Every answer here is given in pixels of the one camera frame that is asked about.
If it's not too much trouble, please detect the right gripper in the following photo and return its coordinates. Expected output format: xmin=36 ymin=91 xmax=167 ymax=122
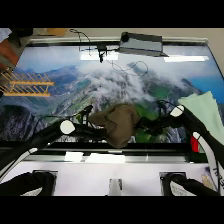
xmin=137 ymin=116 xmax=160 ymax=136

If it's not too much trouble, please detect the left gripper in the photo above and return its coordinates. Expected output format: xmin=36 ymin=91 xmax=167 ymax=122
xmin=84 ymin=124 xmax=108 ymax=140

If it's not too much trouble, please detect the brown T-shirt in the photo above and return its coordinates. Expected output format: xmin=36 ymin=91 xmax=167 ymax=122
xmin=87 ymin=102 xmax=142 ymax=150

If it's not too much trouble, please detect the person's forearm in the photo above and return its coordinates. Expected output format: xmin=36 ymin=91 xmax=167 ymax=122
xmin=0 ymin=28 xmax=22 ymax=69

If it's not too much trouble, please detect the pale green garment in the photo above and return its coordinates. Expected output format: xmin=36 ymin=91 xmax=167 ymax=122
xmin=177 ymin=91 xmax=224 ymax=136

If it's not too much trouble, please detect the grey box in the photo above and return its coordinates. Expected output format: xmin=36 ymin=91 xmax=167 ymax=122
xmin=118 ymin=31 xmax=169 ymax=58

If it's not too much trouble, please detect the wooden rack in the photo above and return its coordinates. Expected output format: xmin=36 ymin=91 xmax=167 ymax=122
xmin=0 ymin=70 xmax=55 ymax=98

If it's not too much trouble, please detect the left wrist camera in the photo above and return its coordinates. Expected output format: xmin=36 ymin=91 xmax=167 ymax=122
xmin=78 ymin=104 xmax=96 ymax=126

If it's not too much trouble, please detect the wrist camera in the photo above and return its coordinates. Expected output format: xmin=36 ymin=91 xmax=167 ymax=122
xmin=78 ymin=104 xmax=96 ymax=126
xmin=155 ymin=99 xmax=170 ymax=117

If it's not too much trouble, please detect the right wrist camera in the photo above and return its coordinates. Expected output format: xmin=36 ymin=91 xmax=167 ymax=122
xmin=155 ymin=99 xmax=170 ymax=117

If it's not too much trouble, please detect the silver frame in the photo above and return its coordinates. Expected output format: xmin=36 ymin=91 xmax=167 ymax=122
xmin=0 ymin=146 xmax=224 ymax=197

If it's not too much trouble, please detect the black cable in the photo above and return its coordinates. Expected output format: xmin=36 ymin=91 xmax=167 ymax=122
xmin=69 ymin=28 xmax=150 ymax=78

